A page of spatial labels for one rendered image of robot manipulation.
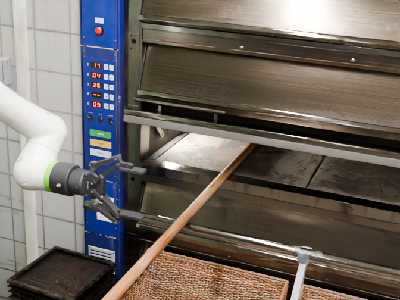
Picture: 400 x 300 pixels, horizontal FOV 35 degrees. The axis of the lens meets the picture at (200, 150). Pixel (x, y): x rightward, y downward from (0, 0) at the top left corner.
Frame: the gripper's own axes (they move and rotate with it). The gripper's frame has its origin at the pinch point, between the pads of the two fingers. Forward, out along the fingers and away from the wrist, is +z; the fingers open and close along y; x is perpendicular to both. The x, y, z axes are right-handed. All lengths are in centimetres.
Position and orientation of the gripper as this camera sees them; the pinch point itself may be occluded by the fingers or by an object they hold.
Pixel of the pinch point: (140, 194)
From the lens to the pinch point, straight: 172.8
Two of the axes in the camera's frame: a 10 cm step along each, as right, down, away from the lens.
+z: 9.3, 1.7, -3.2
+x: -3.6, 3.1, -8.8
